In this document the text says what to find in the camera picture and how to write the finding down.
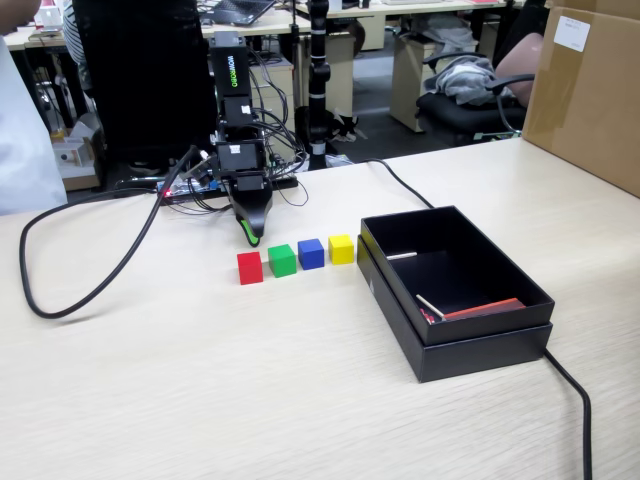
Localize black laptop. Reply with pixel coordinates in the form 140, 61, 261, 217
202, 0, 277, 27

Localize thick black camera cable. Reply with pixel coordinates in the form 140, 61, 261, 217
18, 144, 201, 319

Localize orange red flat plank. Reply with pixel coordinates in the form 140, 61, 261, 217
442, 297, 526, 321

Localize red wooden cube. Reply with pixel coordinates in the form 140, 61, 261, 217
236, 251, 264, 286

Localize yellow wooden cube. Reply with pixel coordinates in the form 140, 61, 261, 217
327, 233, 356, 266

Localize white small carton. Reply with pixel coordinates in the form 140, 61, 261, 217
52, 142, 85, 170

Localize large cardboard box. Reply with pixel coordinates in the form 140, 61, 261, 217
521, 0, 640, 199

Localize beige drawer cabinet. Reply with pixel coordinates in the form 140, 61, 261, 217
247, 52, 297, 147
327, 47, 358, 116
389, 34, 451, 134

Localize person in striped shirt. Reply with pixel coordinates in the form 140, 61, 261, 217
62, 0, 94, 91

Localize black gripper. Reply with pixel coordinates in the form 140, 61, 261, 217
214, 140, 275, 250

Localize wooden thin stick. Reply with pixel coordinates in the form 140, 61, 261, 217
415, 293, 447, 321

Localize blue wooden cube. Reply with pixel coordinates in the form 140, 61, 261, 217
296, 238, 325, 271

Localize white fabric bundle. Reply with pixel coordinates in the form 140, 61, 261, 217
399, 13, 476, 51

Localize black armrest office chair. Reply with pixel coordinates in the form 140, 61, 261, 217
415, 51, 536, 146

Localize black and white slippers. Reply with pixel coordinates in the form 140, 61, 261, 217
324, 107, 369, 144

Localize thick black power cable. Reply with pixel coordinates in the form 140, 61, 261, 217
360, 158, 594, 480

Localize grey clothing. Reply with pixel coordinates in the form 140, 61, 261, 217
428, 54, 516, 107

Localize light wooden office desk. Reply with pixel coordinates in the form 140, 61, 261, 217
294, 0, 526, 16
199, 9, 386, 37
7, 22, 69, 54

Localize person in white shirt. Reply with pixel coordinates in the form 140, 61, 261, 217
0, 0, 69, 217

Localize black open box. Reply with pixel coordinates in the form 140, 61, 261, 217
360, 204, 557, 346
355, 234, 554, 385

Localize small open cardboard box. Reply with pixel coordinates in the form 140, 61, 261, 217
49, 134, 101, 194

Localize seated person in black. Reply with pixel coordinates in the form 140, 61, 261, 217
492, 0, 551, 109

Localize white box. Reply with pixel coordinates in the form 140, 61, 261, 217
32, 0, 64, 34

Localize thin black wire bundle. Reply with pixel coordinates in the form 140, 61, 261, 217
247, 47, 310, 207

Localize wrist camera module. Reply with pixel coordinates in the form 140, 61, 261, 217
182, 148, 219, 185

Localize green wooden cube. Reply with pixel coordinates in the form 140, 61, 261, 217
267, 243, 298, 279

